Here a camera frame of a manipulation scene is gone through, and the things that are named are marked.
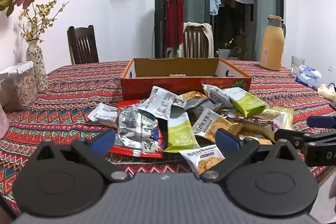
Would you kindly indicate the white patterned vase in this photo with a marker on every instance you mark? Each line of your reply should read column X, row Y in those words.
column 38, row 66

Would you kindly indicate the wooden chair with slats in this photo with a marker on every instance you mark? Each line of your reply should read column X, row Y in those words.
column 193, row 43

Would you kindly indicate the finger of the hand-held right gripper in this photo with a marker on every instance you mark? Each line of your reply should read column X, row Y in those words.
column 291, row 136
column 321, row 121

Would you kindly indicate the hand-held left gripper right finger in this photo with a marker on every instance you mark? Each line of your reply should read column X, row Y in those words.
column 227, row 141

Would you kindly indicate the pink object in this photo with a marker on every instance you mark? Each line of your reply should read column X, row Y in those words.
column 4, row 121

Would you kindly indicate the chair with beige cloth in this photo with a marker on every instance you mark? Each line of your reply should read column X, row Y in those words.
column 208, row 37

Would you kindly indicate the clear container with white lid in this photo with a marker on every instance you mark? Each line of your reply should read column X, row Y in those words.
column 18, row 90

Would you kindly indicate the yellow thermos jug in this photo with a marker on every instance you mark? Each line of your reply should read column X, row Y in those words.
column 271, row 45

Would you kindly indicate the beige crumpled cloth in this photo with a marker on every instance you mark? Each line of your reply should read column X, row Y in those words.
column 326, row 92

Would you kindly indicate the white cloth bag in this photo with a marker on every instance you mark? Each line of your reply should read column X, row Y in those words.
column 174, row 52

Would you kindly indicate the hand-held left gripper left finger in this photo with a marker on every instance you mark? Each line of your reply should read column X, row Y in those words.
column 103, row 140

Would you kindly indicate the dark wooden chair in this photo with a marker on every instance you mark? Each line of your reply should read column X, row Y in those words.
column 82, row 40

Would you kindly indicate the silver yellow-edged snack bag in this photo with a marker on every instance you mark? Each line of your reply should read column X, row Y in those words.
column 278, row 116

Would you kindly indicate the clear drinking glass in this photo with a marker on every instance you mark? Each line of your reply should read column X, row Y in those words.
column 297, row 65

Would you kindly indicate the orange cardboard box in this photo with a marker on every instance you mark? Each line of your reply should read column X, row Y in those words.
column 157, row 69

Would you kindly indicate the red patterned tablecloth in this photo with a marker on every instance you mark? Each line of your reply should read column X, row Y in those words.
column 65, row 98

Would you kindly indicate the white blue tissue pack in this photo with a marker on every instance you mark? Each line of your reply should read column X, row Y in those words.
column 308, row 77

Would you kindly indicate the pile of snack packets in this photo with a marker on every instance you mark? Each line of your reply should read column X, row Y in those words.
column 181, row 129

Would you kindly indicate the yellow flower branches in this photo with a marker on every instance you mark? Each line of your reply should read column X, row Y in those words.
column 42, row 14

